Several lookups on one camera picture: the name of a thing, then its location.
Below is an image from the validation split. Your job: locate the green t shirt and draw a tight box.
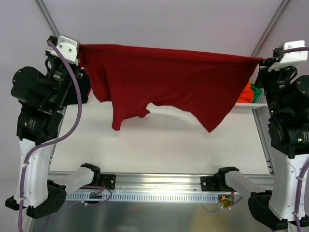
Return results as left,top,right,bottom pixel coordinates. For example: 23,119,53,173
251,84,263,103

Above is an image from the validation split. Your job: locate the aluminium front mounting rail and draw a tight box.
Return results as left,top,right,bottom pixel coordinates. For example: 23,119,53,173
48,172,276,194

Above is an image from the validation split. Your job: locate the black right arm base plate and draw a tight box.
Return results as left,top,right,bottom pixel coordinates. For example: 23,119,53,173
200,176,221,192

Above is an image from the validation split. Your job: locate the orange t shirt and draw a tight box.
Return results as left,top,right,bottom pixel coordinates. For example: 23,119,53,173
237,82,254,103

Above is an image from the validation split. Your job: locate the dark red t shirt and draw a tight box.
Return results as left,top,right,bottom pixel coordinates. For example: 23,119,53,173
79,44,260,132

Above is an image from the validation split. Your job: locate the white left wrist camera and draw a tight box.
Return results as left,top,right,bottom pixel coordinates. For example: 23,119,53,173
56,35,80,66

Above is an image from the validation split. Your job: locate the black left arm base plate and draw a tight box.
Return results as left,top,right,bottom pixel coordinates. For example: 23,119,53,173
99,174,116,190

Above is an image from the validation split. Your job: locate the aluminium right corner post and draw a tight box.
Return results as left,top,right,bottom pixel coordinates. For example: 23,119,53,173
251,0,292,57

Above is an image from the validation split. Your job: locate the aluminium table rail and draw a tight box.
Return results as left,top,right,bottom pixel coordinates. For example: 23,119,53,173
252,108,274,175
48,106,67,169

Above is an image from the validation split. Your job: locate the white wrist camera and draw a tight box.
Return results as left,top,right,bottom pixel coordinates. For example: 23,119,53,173
56,35,80,66
268,40,309,72

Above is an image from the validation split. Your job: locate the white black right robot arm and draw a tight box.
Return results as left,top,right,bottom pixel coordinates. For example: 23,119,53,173
214,44,309,231

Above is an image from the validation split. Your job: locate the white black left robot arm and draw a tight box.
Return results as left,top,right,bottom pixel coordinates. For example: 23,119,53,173
5,35,101,219

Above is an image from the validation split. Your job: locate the white plastic basket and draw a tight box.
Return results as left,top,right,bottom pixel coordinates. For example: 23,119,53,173
235,66,266,108

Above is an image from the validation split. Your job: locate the aluminium corner post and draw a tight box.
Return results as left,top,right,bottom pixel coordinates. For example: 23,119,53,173
251,0,292,57
34,0,60,37

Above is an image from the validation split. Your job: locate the white slotted cable duct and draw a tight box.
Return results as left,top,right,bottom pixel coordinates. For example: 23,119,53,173
67,191,219,203

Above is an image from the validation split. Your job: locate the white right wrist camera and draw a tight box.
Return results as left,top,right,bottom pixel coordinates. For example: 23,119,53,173
268,40,309,72

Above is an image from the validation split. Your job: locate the folded black t shirt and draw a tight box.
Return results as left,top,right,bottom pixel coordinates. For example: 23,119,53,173
63,69,91,106

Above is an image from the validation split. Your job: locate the aluminium left corner post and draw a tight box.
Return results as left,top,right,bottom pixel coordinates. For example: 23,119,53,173
34,0,60,37

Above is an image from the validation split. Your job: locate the aluminium right table rail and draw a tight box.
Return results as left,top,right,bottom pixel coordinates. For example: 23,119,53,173
252,108,274,175

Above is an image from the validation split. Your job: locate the aluminium left table rail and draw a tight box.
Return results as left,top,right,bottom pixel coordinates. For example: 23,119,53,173
48,106,67,169

